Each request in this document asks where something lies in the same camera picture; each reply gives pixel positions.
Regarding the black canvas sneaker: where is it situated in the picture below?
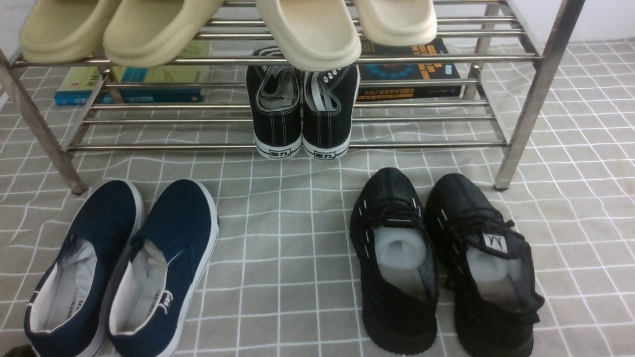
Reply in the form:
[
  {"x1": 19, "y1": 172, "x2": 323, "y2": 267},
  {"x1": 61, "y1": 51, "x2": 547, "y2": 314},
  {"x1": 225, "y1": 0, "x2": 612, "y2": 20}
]
[
  {"x1": 245, "y1": 64, "x2": 302, "y2": 160},
  {"x1": 302, "y1": 65, "x2": 361, "y2": 161}
]

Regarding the grey checked floor cloth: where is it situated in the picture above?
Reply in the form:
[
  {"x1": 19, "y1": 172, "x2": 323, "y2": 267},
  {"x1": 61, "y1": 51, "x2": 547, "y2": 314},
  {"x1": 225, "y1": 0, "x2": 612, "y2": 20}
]
[{"x1": 1, "y1": 39, "x2": 634, "y2": 357}]

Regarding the cream slipper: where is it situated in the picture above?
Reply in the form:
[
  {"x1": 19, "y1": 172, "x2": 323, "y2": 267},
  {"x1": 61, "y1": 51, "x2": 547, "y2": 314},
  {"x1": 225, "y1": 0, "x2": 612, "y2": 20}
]
[
  {"x1": 255, "y1": 0, "x2": 361, "y2": 72},
  {"x1": 353, "y1": 0, "x2": 438, "y2": 47}
]

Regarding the beige slipper far left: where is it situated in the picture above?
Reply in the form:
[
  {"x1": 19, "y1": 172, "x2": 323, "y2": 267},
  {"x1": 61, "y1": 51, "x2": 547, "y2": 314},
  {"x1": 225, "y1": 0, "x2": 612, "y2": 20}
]
[{"x1": 19, "y1": 0, "x2": 121, "y2": 64}]

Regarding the navy slip-on shoe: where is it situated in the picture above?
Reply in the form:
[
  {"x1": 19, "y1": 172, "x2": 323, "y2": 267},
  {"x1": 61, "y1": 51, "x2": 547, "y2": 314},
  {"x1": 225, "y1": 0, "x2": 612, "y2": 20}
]
[
  {"x1": 23, "y1": 180, "x2": 144, "y2": 357},
  {"x1": 106, "y1": 179, "x2": 220, "y2": 357}
]

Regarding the stainless steel shoe rack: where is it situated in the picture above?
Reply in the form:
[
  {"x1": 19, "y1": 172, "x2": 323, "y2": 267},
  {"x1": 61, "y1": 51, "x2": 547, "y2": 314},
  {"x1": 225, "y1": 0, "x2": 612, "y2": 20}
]
[{"x1": 1, "y1": 0, "x2": 584, "y2": 196}]

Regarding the black orange book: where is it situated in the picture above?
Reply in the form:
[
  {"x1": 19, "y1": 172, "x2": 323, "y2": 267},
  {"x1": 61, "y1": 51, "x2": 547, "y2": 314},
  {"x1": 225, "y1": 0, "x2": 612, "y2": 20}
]
[{"x1": 357, "y1": 39, "x2": 463, "y2": 102}]

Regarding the black canvas sneaker right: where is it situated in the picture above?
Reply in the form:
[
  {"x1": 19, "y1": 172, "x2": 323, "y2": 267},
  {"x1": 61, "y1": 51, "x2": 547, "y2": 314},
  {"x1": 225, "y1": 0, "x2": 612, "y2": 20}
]
[{"x1": 302, "y1": 65, "x2": 361, "y2": 161}]

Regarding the black knit sneaker right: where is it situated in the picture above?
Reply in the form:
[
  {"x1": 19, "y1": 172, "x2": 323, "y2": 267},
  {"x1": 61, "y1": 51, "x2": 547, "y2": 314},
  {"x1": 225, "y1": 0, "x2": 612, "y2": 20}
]
[{"x1": 424, "y1": 173, "x2": 544, "y2": 357}]

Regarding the black canvas sneaker left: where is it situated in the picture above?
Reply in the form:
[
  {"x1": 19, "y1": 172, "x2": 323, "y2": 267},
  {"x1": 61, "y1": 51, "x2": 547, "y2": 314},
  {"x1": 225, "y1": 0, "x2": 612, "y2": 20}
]
[{"x1": 245, "y1": 64, "x2": 302, "y2": 160}]

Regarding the beige slipper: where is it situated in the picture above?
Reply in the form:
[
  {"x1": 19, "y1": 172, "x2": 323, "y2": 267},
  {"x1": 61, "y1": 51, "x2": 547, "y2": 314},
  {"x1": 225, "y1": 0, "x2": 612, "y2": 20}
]
[
  {"x1": 19, "y1": 0, "x2": 121, "y2": 64},
  {"x1": 103, "y1": 0, "x2": 224, "y2": 67}
]

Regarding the black knit sneaker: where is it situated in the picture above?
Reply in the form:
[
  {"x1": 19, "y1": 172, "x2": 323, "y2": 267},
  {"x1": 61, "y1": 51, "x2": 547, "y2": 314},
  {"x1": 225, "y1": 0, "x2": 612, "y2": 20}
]
[
  {"x1": 424, "y1": 173, "x2": 544, "y2": 357},
  {"x1": 349, "y1": 168, "x2": 439, "y2": 355}
]

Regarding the cream slipper right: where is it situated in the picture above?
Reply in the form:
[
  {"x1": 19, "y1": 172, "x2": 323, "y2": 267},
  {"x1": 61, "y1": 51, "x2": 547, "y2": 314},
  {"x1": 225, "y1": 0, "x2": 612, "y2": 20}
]
[{"x1": 353, "y1": 0, "x2": 438, "y2": 47}]

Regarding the black knit sneaker left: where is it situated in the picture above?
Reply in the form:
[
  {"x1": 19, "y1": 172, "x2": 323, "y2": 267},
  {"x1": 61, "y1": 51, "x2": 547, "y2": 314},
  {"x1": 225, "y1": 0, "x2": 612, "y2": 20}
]
[{"x1": 349, "y1": 168, "x2": 439, "y2": 355}]

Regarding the cream slipper centre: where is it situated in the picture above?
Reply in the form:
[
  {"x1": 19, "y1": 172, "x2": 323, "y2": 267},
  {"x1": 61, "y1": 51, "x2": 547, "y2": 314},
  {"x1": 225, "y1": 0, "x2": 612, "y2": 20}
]
[{"x1": 255, "y1": 0, "x2": 361, "y2": 72}]

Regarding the green blue book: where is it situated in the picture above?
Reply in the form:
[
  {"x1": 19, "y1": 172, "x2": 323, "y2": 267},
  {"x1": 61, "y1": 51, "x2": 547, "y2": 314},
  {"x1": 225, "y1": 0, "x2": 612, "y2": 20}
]
[{"x1": 54, "y1": 65, "x2": 209, "y2": 106}]

